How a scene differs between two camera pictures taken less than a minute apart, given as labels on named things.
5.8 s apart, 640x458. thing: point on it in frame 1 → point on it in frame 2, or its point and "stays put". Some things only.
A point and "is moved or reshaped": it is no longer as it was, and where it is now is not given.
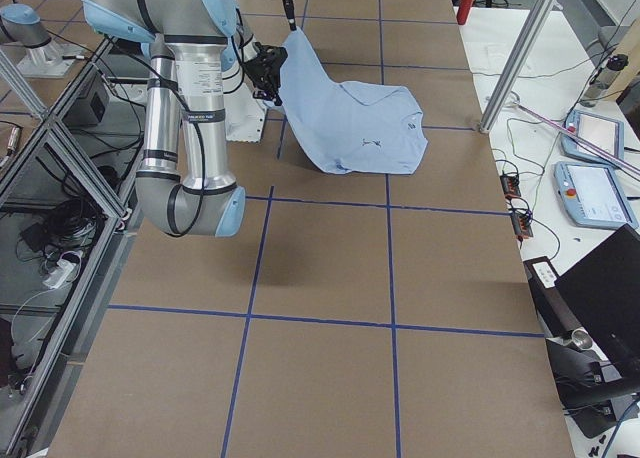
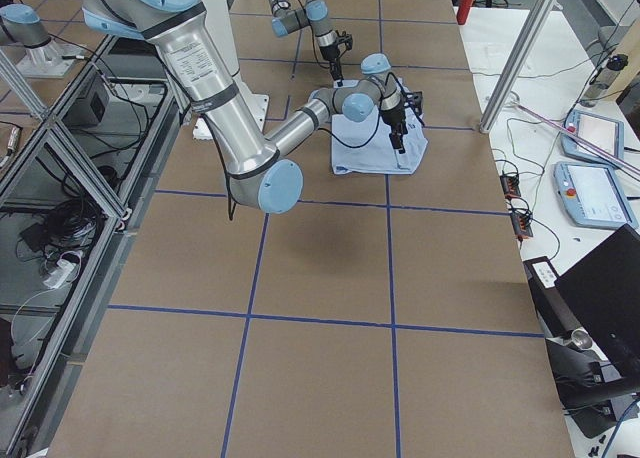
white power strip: (58, 277) stays put
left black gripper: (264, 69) → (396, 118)
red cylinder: (467, 0) stays put
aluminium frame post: (524, 52) stays put
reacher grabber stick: (580, 139) stays put
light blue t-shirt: (354, 127) is moved or reshaped
